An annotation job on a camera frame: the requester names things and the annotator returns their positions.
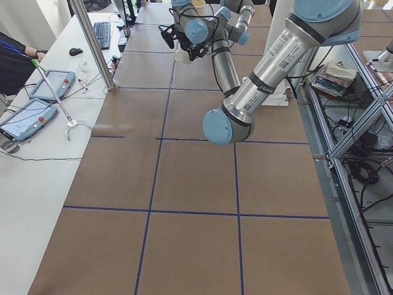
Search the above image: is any black computer mouse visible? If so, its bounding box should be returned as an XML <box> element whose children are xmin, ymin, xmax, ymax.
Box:
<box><xmin>69</xmin><ymin>47</ymin><xmax>84</xmax><ymax>57</ymax></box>

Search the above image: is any teach pendant tablet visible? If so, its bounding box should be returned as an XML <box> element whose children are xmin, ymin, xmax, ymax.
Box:
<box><xmin>29</xmin><ymin>69</ymin><xmax>75</xmax><ymax>103</ymax></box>
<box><xmin>1</xmin><ymin>98</ymin><xmax>58</xmax><ymax>141</ymax></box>

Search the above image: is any black keyboard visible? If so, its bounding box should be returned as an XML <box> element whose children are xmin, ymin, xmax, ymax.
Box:
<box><xmin>93</xmin><ymin>21</ymin><xmax>111</xmax><ymax>50</ymax></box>

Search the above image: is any white ribbed mug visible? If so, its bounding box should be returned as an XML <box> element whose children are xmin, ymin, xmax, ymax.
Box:
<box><xmin>175</xmin><ymin>49</ymin><xmax>192</xmax><ymax>65</ymax></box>

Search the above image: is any silver reacher grabber stick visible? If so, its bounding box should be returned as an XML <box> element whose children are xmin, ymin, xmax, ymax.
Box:
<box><xmin>31</xmin><ymin>59</ymin><xmax>92</xmax><ymax>141</ymax></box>

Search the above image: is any lower teach pendant tablet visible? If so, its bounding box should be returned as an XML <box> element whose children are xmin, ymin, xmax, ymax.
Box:
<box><xmin>1</xmin><ymin>98</ymin><xmax>58</xmax><ymax>141</ymax></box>

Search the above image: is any seated person in black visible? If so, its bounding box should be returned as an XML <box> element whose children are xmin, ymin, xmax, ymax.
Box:
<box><xmin>1</xmin><ymin>32</ymin><xmax>47</xmax><ymax>96</ymax></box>

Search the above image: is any upper teach pendant tablet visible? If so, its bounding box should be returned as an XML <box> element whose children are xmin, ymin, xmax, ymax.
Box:
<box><xmin>29</xmin><ymin>69</ymin><xmax>75</xmax><ymax>103</ymax></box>

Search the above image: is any white camera pole with base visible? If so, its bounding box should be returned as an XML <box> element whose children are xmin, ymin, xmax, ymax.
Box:
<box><xmin>233</xmin><ymin>1</ymin><xmax>309</xmax><ymax>112</ymax></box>

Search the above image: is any black marker pen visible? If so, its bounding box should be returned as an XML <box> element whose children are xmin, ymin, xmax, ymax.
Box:
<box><xmin>78</xmin><ymin>79</ymin><xmax>88</xmax><ymax>90</ymax></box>

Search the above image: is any aluminium frame post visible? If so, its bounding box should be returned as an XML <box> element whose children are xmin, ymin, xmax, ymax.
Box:
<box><xmin>69</xmin><ymin>0</ymin><xmax>115</xmax><ymax>91</ymax></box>

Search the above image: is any stack of books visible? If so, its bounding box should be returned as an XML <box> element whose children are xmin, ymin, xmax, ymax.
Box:
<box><xmin>311</xmin><ymin>61</ymin><xmax>358</xmax><ymax>97</ymax></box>

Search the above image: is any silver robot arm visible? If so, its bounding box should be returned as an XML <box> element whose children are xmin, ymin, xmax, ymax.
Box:
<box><xmin>161</xmin><ymin>1</ymin><xmax>364</xmax><ymax>145</ymax></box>
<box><xmin>220</xmin><ymin>0</ymin><xmax>255</xmax><ymax>45</ymax></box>

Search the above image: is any cream basket container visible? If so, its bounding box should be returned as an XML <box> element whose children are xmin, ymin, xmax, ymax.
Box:
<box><xmin>192</xmin><ymin>0</ymin><xmax>206</xmax><ymax>15</ymax></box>

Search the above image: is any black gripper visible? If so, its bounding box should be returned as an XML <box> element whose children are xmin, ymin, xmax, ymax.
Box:
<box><xmin>177</xmin><ymin>32</ymin><xmax>206</xmax><ymax>60</ymax></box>

